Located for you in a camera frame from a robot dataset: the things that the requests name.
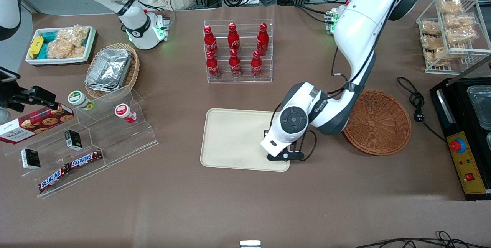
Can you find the white rectangular bin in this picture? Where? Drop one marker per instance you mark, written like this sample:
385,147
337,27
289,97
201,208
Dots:
90,46

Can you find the small silver metal bracket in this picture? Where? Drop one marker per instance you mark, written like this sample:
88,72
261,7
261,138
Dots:
250,244

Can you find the green lid yogurt cup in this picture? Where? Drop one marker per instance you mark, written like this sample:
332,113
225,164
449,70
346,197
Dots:
77,98

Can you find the clear acrylic bottle rack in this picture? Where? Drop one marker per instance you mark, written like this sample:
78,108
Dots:
245,41

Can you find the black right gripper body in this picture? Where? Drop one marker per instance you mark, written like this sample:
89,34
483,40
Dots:
23,97

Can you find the stacked aluminium foil containers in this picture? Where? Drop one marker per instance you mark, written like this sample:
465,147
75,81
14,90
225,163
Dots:
109,69

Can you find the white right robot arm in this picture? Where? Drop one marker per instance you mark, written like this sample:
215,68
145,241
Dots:
130,14

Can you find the teal snack packet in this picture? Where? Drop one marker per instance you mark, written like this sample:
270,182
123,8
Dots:
50,35
43,51

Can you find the bagged rice cracker snack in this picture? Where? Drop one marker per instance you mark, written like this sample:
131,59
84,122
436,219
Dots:
458,20
437,57
449,5
431,42
430,28
460,35

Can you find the Snickers chocolate bar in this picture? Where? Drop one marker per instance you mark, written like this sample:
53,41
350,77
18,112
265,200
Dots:
53,179
84,159

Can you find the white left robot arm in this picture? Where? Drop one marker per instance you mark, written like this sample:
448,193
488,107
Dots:
356,29

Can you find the small black box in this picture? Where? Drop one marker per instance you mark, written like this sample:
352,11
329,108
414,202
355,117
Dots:
30,159
73,139

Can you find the yellow snack bar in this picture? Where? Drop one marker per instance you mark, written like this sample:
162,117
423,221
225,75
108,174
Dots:
36,46

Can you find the red tartan cookie box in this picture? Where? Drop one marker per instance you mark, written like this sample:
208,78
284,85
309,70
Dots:
34,125

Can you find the red lid yogurt cup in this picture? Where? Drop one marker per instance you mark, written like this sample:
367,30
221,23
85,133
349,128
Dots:
123,111

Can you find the clear acrylic stepped display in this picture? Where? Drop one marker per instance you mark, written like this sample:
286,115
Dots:
115,140

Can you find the black yellow control box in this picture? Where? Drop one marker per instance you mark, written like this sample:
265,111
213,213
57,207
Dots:
466,163

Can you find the clear bag rice crackers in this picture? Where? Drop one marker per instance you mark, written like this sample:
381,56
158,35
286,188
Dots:
67,45

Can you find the light oval wicker basket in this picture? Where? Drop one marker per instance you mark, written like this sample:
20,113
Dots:
133,71

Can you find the brown round wicker basket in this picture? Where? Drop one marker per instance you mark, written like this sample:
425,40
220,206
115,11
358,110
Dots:
379,125

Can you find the red cola bottle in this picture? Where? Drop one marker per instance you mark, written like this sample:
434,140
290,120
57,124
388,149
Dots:
262,40
256,66
210,41
233,38
213,66
234,64

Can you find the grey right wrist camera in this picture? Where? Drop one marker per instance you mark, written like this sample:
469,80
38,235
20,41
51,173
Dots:
4,115

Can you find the clear plastic container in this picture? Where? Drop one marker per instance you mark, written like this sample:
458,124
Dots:
481,106

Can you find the red emergency stop button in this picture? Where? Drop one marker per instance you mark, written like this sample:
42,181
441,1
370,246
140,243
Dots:
457,146

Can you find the beige plastic tray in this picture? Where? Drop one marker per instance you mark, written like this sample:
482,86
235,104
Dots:
230,140

